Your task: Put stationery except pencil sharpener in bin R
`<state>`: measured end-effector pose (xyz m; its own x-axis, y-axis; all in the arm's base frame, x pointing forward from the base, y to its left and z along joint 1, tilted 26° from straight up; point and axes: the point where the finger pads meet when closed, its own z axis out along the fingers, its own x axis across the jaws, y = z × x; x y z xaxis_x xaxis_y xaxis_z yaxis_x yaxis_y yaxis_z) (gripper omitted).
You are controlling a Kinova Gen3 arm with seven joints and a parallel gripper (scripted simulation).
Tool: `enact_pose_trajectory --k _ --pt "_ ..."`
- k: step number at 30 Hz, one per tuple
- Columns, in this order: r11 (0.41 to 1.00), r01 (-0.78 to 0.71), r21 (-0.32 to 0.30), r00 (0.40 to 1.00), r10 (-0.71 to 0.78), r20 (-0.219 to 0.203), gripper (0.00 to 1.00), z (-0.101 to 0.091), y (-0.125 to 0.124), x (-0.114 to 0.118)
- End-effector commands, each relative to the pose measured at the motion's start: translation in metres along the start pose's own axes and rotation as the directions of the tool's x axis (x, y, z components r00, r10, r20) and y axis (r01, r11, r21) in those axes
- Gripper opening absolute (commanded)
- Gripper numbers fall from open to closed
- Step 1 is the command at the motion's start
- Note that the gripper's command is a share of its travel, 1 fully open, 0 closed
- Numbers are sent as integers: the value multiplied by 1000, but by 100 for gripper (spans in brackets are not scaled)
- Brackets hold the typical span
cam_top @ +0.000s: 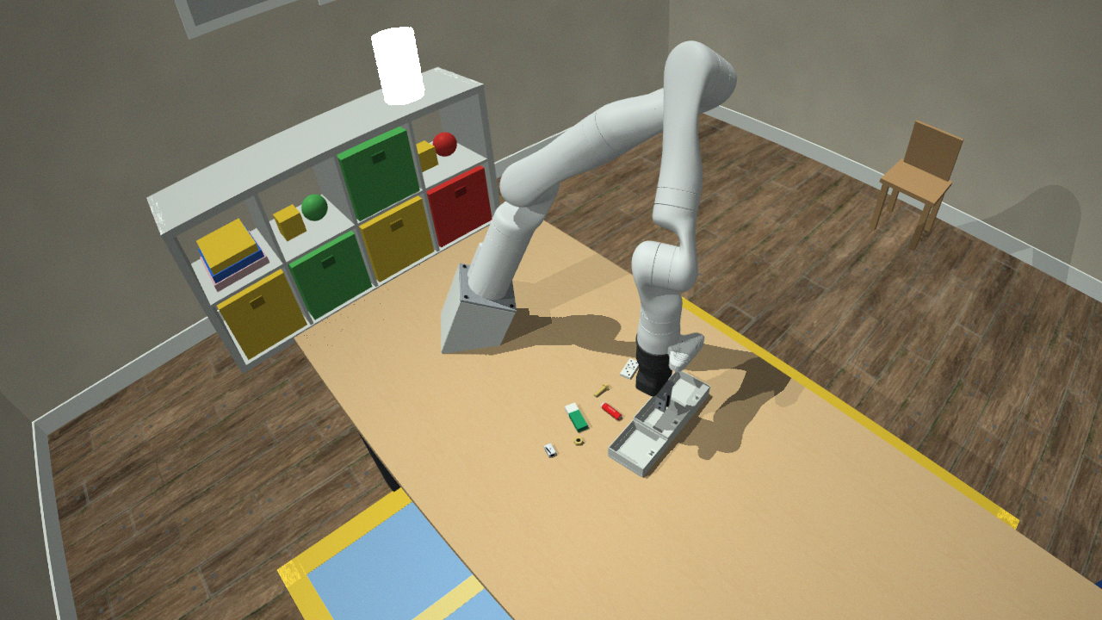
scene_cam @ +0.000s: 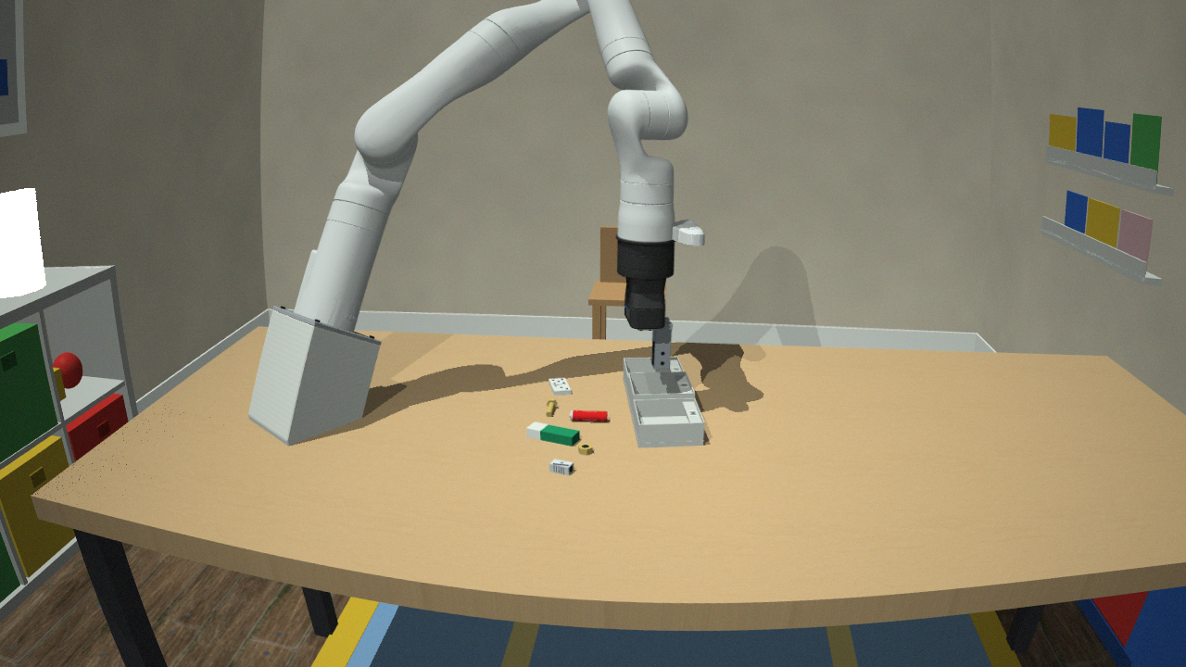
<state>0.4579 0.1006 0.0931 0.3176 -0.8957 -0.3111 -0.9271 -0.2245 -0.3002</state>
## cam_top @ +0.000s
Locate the grey domino with black dots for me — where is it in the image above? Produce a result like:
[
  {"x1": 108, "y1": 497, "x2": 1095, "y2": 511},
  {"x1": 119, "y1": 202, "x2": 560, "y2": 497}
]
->
[{"x1": 620, "y1": 358, "x2": 639, "y2": 379}]

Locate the green and white eraser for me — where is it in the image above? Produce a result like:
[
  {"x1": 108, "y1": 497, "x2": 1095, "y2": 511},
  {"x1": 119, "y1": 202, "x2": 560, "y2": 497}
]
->
[{"x1": 565, "y1": 402, "x2": 588, "y2": 432}]

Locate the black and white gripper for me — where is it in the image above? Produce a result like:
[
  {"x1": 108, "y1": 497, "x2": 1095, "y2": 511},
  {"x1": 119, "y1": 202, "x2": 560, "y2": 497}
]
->
[{"x1": 635, "y1": 320, "x2": 704, "y2": 412}]

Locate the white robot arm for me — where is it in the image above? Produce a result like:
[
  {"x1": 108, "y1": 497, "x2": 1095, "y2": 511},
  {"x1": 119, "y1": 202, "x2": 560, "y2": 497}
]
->
[{"x1": 467, "y1": 40, "x2": 737, "y2": 334}]

